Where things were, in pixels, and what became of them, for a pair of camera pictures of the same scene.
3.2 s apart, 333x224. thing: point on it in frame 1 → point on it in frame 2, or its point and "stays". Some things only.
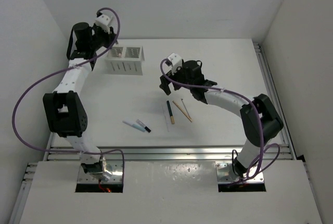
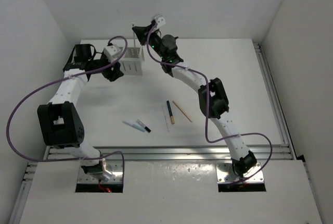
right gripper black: [164, 85] → [142, 32]
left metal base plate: [116, 177] stays
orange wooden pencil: [186, 114] stays
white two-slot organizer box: [125, 60] stays
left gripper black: [110, 37] → [115, 73]
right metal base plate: [225, 173] stays
